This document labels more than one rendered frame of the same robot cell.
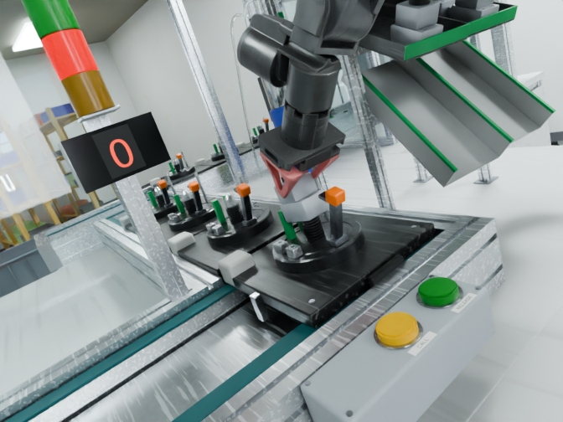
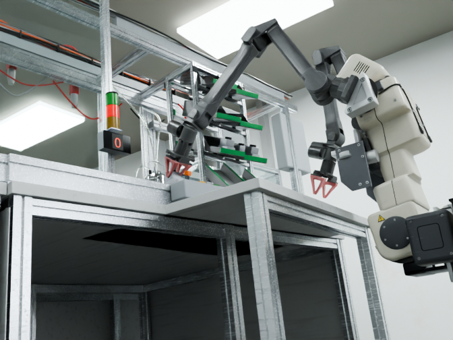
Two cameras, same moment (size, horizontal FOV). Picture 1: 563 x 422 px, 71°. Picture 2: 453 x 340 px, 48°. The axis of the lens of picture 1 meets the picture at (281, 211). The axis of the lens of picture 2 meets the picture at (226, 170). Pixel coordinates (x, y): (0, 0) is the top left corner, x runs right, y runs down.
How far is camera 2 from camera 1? 1.51 m
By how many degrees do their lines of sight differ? 41
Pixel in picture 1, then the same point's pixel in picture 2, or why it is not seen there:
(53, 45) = (111, 106)
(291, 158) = (176, 154)
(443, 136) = not seen: hidden behind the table
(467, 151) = not seen: hidden behind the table
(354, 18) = (203, 119)
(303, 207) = (175, 178)
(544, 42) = (360, 287)
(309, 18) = (192, 115)
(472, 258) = not seen: hidden behind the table
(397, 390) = (197, 184)
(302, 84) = (186, 131)
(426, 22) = (229, 145)
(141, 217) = (110, 170)
